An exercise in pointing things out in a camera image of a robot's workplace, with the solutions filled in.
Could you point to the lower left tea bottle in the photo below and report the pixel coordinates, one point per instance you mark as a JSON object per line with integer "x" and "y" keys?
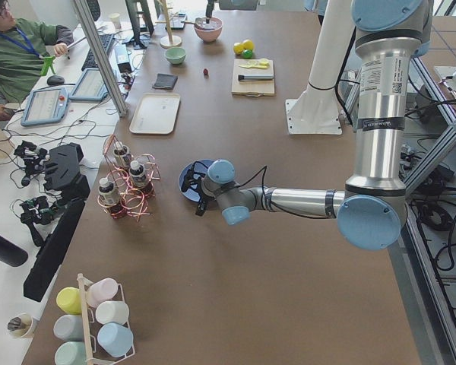
{"x": 139, "y": 178}

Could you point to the yellow cup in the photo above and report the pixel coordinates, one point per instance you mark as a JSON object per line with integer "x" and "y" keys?
{"x": 69, "y": 301}

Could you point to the yellow plastic knife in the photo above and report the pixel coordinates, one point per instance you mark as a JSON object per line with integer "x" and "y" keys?
{"x": 256, "y": 65}

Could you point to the black computer mouse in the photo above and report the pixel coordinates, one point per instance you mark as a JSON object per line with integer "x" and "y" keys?
{"x": 55, "y": 80}

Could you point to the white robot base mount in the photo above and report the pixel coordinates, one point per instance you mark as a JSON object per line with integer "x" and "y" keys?
{"x": 316, "y": 111}

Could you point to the blue cup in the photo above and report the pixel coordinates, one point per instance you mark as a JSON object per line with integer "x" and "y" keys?
{"x": 115, "y": 339}

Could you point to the copper wire bottle rack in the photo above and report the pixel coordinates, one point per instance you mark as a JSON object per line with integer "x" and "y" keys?
{"x": 135, "y": 203}

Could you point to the light green bowl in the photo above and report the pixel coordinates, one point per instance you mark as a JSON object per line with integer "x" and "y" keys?
{"x": 175, "y": 55}

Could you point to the grey cup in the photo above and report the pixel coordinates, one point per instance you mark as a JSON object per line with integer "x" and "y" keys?
{"x": 69, "y": 328}

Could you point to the grey folded cloth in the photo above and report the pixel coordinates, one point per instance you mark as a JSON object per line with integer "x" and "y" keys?
{"x": 165, "y": 81}

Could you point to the blue plate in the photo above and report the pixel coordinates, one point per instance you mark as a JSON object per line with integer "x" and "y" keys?
{"x": 186, "y": 170}

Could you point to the white cup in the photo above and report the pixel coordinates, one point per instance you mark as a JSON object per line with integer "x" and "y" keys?
{"x": 112, "y": 311}

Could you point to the pink bowl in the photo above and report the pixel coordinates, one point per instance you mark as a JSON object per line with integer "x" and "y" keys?
{"x": 208, "y": 31}

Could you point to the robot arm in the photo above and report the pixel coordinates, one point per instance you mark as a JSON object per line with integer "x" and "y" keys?
{"x": 370, "y": 210}
{"x": 209, "y": 9}

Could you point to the wooden cutting board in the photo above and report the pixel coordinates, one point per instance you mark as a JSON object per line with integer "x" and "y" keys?
{"x": 252, "y": 88}

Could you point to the steel muddler black tip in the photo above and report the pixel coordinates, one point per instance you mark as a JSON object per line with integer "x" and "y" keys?
{"x": 255, "y": 77}

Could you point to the yellow lemon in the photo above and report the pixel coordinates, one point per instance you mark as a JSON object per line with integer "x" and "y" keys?
{"x": 248, "y": 44}
{"x": 238, "y": 48}

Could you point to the cream rabbit tray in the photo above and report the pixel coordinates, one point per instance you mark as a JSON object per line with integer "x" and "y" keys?
{"x": 155, "y": 114}

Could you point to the green lime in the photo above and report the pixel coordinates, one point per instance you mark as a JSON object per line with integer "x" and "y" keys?
{"x": 247, "y": 54}

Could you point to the teach pendant near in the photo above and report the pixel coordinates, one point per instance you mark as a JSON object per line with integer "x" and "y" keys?
{"x": 45, "y": 106}

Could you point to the person in green sweater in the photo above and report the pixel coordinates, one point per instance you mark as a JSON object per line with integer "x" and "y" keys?
{"x": 23, "y": 46}

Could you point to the pink cup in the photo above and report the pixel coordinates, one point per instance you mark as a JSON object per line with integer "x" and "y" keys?
{"x": 101, "y": 291}

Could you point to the black thermos bottle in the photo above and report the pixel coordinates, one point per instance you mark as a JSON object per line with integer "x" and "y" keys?
{"x": 11, "y": 254}

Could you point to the aluminium frame post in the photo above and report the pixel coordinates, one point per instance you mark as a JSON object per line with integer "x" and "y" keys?
{"x": 82, "y": 11}

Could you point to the tea bottle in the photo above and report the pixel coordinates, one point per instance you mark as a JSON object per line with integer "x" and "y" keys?
{"x": 139, "y": 178}
{"x": 122, "y": 155}
{"x": 110, "y": 198}

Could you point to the pale green cup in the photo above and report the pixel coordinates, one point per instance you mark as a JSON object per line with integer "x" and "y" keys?
{"x": 71, "y": 353}

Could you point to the upper tea bottle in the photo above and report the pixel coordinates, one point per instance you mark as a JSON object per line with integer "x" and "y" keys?
{"x": 122, "y": 155}

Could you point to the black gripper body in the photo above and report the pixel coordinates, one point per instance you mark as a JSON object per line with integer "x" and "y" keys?
{"x": 194, "y": 185}

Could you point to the lower right tea bottle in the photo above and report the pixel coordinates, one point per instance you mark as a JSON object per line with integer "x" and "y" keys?
{"x": 110, "y": 198}

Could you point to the teach pendant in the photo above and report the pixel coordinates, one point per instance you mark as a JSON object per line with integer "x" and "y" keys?
{"x": 45, "y": 106}
{"x": 89, "y": 87}

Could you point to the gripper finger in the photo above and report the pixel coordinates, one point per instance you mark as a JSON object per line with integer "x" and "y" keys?
{"x": 201, "y": 208}
{"x": 186, "y": 182}

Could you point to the wooden round stand base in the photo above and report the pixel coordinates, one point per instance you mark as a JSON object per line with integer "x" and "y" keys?
{"x": 167, "y": 42}

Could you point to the paper cup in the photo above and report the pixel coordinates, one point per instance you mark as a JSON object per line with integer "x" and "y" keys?
{"x": 22, "y": 326}

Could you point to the teach pendant far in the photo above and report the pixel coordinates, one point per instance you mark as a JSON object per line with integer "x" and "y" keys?
{"x": 89, "y": 87}

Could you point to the white cup rack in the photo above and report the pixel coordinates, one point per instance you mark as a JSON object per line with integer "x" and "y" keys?
{"x": 94, "y": 353}

